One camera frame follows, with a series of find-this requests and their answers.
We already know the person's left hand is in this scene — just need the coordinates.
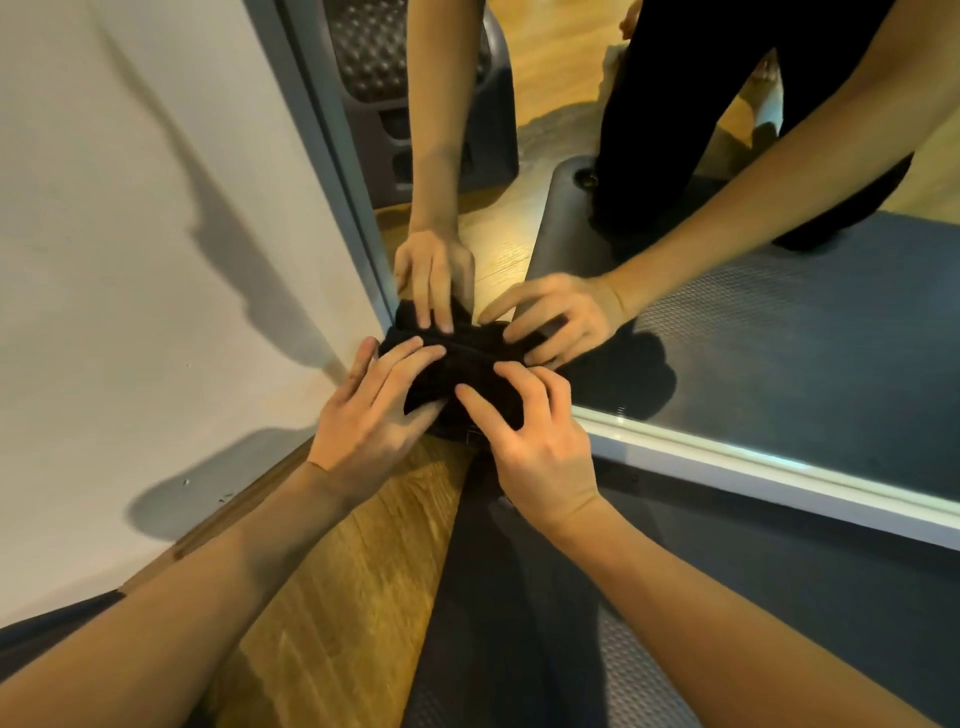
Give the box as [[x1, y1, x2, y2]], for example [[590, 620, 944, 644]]
[[306, 336, 449, 507]]

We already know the person's right hand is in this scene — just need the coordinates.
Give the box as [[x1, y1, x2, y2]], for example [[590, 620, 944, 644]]
[[454, 360, 603, 538]]

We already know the black cloth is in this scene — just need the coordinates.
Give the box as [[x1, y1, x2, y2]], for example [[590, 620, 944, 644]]
[[377, 318, 550, 450]]

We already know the person's left forearm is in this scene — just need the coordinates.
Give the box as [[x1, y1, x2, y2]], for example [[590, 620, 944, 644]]
[[0, 459, 354, 728]]

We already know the person's right forearm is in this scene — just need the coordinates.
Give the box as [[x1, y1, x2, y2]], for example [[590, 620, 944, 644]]
[[553, 495, 927, 728]]

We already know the grey framed mirror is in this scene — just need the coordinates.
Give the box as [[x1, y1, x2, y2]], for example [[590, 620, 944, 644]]
[[243, 0, 960, 553]]

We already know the dark grey textured mat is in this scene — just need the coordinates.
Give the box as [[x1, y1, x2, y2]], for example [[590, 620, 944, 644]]
[[401, 442, 960, 728]]

